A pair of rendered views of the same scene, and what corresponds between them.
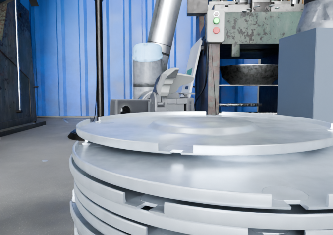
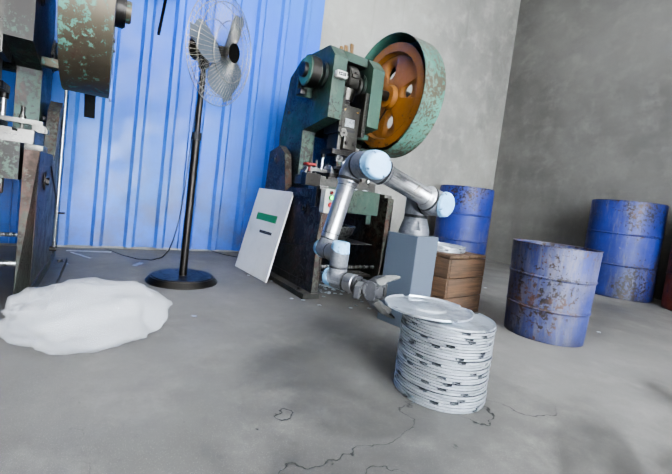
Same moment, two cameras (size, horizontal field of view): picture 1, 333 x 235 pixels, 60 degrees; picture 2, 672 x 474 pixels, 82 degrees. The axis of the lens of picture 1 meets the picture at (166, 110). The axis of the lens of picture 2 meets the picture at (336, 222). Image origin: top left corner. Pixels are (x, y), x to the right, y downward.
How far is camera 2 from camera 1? 113 cm
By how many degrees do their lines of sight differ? 35
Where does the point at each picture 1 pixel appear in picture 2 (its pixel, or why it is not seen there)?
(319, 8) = (415, 222)
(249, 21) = not seen: hidden behind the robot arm
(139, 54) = (342, 249)
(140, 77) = (340, 263)
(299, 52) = (404, 245)
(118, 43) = (154, 159)
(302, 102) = (404, 274)
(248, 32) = not seen: hidden behind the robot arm
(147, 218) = (466, 337)
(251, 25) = not seen: hidden behind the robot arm
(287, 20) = (368, 198)
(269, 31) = (356, 205)
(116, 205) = (458, 335)
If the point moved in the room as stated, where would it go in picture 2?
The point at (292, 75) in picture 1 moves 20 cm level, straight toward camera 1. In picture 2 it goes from (397, 256) to (413, 264)
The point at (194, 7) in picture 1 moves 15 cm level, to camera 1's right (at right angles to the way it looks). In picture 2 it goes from (311, 180) to (333, 184)
